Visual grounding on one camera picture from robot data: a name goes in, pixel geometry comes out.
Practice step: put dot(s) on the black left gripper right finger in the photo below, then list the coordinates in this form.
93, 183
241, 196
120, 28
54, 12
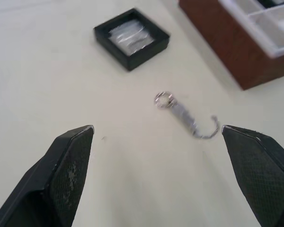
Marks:
262, 177

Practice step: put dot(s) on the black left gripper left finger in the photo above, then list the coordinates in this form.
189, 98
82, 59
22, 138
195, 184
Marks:
59, 179

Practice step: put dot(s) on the brown wooden jewelry box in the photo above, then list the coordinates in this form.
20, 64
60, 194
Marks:
246, 40

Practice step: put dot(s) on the black square display case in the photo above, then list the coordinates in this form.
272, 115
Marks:
131, 39

